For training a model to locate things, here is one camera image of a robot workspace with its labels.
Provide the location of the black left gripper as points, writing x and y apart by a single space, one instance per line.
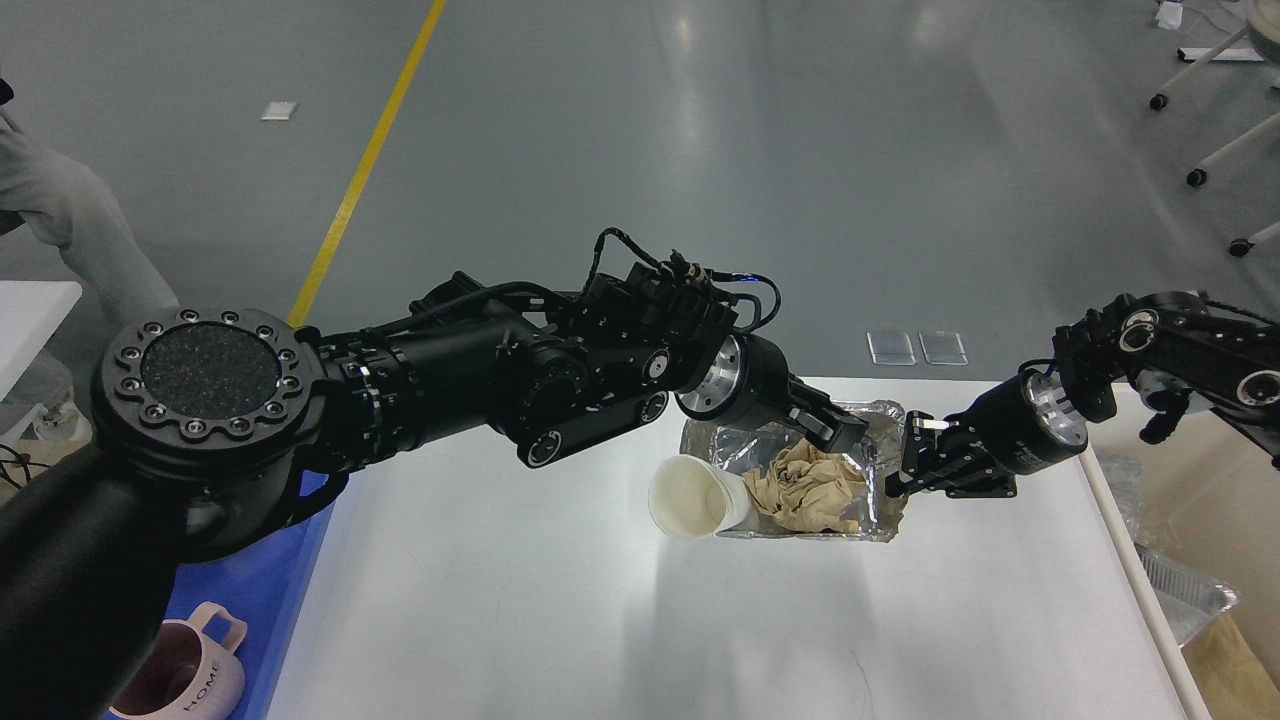
748 385

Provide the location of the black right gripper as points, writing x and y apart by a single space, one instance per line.
1026 424

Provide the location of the brown paper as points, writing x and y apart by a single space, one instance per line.
808 491

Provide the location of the aluminium foil tray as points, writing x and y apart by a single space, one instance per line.
878 455

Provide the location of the white paper cup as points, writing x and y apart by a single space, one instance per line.
689 498

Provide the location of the pink HOME mug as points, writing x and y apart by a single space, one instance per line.
192 671

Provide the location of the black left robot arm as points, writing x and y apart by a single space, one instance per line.
214 428

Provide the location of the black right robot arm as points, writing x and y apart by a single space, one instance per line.
1180 351

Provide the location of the clear floor plate left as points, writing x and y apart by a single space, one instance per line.
891 348

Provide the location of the clear floor plate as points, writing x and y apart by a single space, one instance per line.
943 348
891 348

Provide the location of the clear floor plate right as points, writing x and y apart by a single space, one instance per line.
943 348

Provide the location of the beige plastic bin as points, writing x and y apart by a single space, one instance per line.
1205 499

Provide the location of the foil tray in bin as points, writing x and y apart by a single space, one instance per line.
1191 600

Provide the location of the blue plastic tray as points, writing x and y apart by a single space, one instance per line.
263 586

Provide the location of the person in black top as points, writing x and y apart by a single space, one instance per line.
66 206

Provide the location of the white side table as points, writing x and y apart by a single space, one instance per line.
30 312

